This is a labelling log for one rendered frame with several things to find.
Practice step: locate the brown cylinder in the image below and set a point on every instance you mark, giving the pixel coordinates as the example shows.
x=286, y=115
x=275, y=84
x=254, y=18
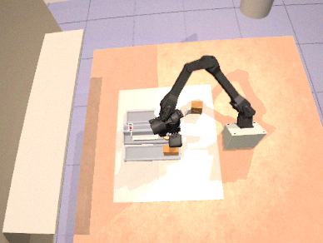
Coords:
x=196, y=107

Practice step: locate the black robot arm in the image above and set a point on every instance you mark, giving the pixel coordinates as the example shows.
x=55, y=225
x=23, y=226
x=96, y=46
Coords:
x=167, y=116

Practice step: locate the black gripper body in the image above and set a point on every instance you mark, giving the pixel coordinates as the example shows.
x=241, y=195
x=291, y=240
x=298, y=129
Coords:
x=176, y=140

